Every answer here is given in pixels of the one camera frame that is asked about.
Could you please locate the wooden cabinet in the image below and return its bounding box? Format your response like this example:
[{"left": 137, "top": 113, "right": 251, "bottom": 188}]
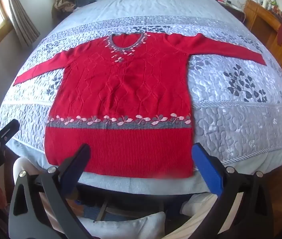
[{"left": 243, "top": 0, "right": 282, "bottom": 100}]

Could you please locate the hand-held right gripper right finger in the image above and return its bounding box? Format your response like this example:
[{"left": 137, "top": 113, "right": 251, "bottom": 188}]
[{"left": 191, "top": 142, "right": 273, "bottom": 239}]

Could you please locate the floral quilted bedspread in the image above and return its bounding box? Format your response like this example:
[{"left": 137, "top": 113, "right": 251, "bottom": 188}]
[{"left": 0, "top": 0, "right": 282, "bottom": 195}]

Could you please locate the red knitted sweater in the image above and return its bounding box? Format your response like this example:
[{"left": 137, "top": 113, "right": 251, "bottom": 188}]
[{"left": 13, "top": 31, "right": 267, "bottom": 179}]

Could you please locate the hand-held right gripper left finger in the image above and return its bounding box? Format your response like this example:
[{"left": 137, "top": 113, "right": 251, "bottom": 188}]
[{"left": 8, "top": 144, "right": 91, "bottom": 239}]

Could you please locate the white cushion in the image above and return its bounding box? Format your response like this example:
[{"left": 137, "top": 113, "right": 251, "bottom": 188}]
[{"left": 77, "top": 211, "right": 167, "bottom": 239}]

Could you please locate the beige curtain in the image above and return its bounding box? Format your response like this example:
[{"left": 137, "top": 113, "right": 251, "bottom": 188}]
[{"left": 4, "top": 0, "right": 41, "bottom": 49}]

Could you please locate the white cloth bundle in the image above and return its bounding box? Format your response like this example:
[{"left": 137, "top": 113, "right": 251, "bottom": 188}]
[{"left": 180, "top": 193, "right": 219, "bottom": 217}]

